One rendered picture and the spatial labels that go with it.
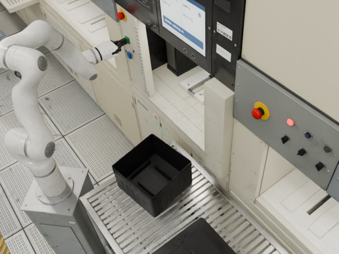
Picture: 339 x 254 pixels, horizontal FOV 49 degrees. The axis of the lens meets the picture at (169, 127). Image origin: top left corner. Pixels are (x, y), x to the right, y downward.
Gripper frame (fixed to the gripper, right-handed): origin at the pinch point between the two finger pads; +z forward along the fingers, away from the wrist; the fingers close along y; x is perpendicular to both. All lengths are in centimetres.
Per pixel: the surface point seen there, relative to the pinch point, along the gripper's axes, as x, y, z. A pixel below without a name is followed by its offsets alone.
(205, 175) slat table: -44, 70, -2
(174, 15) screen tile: 36, 47, 3
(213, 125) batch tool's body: 0, 76, -2
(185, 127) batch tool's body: -33, 45, 5
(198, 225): -34, 93, -25
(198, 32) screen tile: 36, 61, 3
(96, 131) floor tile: -120, -63, -12
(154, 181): -43, 56, -24
